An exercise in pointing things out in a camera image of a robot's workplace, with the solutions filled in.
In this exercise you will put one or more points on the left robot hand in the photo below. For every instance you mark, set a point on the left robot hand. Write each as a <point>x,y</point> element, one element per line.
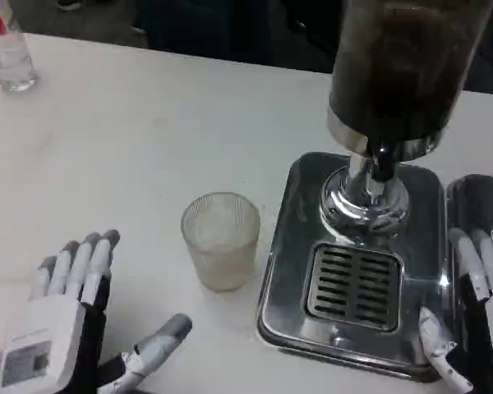
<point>57,324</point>

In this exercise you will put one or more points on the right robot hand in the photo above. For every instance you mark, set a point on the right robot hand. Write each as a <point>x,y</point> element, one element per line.
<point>487,287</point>

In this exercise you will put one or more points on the steel dispenser base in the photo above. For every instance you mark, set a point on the steel dispenser base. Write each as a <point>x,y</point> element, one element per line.
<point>480,197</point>

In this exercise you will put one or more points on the steel drip tray with grid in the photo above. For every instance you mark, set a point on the steel drip tray with grid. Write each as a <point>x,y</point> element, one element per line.
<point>345,271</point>

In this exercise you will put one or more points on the clear ribbed glass cup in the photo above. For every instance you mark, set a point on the clear ribbed glass cup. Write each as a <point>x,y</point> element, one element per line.
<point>219,242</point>

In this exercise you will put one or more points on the dark drink dispenser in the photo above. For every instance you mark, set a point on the dark drink dispenser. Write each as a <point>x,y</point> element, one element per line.
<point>394,82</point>

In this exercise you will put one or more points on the clear plastic water bottle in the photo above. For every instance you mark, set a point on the clear plastic water bottle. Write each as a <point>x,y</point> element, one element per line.
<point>10,53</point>

